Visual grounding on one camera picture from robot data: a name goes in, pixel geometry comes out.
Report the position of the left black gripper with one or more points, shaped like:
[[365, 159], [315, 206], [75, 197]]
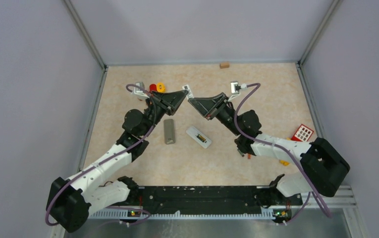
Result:
[[169, 101]]

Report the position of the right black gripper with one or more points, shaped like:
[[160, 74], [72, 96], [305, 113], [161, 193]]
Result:
[[210, 107]]

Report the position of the white remote control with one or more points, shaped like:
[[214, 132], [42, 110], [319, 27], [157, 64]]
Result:
[[199, 137]]

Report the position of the white labelled AA battery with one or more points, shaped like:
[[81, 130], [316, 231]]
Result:
[[189, 94]]

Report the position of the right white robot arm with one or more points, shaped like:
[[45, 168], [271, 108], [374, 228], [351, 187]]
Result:
[[321, 168]]

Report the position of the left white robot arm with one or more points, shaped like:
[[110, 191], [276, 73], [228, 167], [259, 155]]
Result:
[[73, 200]]

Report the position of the grey remote battery cover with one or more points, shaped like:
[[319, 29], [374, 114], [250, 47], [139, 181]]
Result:
[[169, 131]]

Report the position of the yellow round toy brick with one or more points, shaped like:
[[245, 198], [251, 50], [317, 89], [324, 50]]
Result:
[[161, 87]]

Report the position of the red toy cylinder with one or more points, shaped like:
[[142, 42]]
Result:
[[153, 87]]

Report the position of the small wooden block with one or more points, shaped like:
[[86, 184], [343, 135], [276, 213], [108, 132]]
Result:
[[224, 65]]

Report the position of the yellow toy piece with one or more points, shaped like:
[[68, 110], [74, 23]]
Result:
[[284, 163]]

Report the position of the red white toy panel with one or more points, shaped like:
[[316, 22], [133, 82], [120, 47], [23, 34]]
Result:
[[303, 133]]

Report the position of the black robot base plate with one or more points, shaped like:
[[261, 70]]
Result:
[[208, 200]]

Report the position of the grey slotted cable duct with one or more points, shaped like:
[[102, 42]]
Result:
[[266, 214]]

